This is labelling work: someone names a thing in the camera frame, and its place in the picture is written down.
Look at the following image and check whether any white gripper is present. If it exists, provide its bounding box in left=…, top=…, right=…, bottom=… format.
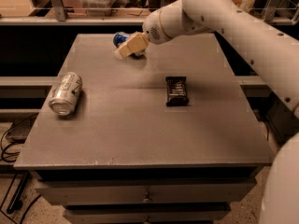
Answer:
left=125, top=9, right=170, bottom=52

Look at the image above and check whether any blue pepsi can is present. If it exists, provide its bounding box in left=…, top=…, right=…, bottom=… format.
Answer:
left=113, top=32, right=144, bottom=59

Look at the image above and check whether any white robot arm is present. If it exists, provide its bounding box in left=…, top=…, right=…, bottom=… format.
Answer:
left=115, top=0, right=299, bottom=224

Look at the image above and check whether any silver green soda can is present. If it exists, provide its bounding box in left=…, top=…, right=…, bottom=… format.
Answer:
left=49, top=72, right=83, bottom=116

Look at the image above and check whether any clear plastic container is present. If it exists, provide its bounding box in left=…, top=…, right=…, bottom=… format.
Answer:
left=80, top=0, right=116, bottom=16

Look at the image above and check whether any black snack bar wrapper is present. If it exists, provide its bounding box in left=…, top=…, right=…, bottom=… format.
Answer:
left=165, top=77, right=189, bottom=106

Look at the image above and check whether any grey drawer cabinet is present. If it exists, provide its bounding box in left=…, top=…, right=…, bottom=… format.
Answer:
left=14, top=33, right=278, bottom=224

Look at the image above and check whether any metal railing shelf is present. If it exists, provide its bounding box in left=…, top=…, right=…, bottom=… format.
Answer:
left=0, top=0, right=299, bottom=25

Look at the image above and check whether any grey power adapter box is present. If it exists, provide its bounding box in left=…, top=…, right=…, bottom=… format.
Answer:
left=6, top=119, right=32, bottom=142

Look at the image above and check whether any upper grey drawer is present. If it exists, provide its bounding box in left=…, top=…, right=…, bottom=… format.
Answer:
left=36, top=178, right=256, bottom=206

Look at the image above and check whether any grey drawer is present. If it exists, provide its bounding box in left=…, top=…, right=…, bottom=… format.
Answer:
left=36, top=178, right=256, bottom=206
left=64, top=204, right=231, bottom=224

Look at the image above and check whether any lower grey drawer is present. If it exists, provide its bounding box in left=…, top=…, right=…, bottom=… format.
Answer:
left=64, top=204, right=231, bottom=224

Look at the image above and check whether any black cables left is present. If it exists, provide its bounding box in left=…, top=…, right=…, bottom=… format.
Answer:
left=0, top=113, right=40, bottom=224

